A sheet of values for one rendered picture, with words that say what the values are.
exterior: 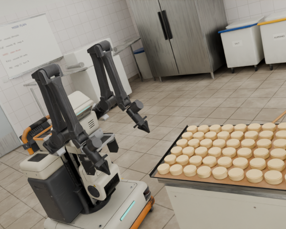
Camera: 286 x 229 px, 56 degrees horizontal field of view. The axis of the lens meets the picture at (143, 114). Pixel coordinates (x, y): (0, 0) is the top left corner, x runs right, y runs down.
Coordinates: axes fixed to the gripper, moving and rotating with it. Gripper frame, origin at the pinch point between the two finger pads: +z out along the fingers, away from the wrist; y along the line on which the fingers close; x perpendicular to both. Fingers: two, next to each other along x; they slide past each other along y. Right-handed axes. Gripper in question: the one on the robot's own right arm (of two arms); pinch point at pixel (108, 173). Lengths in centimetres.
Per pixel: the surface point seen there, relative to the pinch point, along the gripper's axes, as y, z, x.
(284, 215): -11, 37, -78
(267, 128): 19, 21, -77
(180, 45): 356, -48, 110
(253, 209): -11, 33, -70
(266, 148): 5, 21, -79
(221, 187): -10, 22, -64
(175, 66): 360, -25, 146
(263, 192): -10, 28, -76
